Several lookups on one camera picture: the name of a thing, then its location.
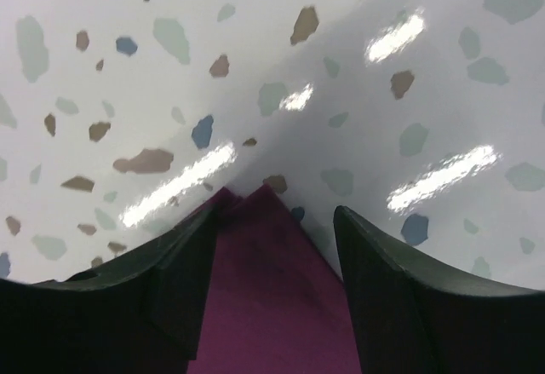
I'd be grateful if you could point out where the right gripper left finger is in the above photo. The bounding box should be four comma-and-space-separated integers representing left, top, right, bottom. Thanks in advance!
1, 210, 218, 373

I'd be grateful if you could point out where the purple surgical wrap cloth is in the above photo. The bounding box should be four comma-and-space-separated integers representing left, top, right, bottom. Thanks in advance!
188, 187, 361, 374

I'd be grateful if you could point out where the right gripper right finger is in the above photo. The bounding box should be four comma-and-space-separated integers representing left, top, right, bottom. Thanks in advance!
333, 206, 544, 373

